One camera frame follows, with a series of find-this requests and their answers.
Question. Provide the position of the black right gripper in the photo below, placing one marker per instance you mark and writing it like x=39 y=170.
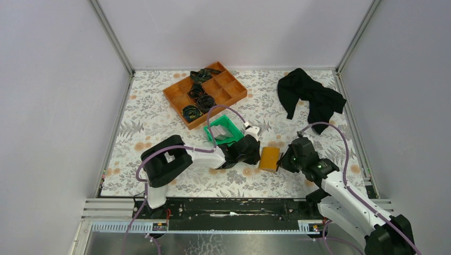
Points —
x=284 y=160

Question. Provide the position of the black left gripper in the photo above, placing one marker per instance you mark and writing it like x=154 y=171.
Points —
x=255 y=158

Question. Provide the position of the orange leather card holder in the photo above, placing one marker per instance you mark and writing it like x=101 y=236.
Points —
x=269 y=159

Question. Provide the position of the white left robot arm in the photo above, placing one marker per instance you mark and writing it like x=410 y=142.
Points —
x=169 y=158

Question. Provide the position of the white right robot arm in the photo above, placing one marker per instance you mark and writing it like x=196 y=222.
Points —
x=375 y=229

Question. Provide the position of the stack of white cards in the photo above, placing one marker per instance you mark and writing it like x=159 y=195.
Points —
x=220 y=132

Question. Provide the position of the green plastic bin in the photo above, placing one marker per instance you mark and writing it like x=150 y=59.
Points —
x=226 y=122

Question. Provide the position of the black cloth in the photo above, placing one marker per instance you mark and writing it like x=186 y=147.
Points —
x=323 y=102

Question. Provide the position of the rolled dark belt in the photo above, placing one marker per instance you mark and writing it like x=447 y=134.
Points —
x=191 y=113
x=196 y=92
x=204 y=103

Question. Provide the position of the wooden compartment tray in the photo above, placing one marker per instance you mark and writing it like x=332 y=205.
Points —
x=223 y=87

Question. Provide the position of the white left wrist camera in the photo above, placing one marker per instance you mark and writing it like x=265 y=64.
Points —
x=251 y=130

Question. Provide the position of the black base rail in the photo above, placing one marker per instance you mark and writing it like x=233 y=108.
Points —
x=231 y=214

